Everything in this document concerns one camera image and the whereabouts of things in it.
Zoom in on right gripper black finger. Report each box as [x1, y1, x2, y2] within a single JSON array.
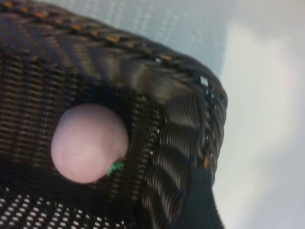
[[184, 167, 226, 229]]

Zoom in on pink peach with green leaf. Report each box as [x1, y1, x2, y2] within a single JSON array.
[[50, 103, 131, 184]]

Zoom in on dark brown wicker basket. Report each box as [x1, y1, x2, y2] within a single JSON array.
[[0, 0, 228, 229]]

